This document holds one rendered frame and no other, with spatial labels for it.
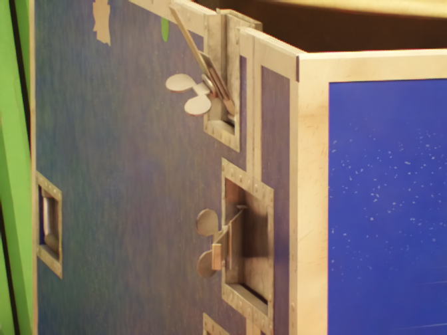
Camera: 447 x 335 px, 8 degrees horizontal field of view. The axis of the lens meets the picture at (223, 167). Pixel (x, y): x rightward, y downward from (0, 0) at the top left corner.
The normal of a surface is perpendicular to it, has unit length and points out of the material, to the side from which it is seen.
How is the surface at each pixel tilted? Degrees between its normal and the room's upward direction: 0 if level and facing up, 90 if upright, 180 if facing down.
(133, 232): 90
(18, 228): 76
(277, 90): 90
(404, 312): 90
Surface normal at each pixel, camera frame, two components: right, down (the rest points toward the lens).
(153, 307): -0.97, 0.04
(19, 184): 0.58, -0.11
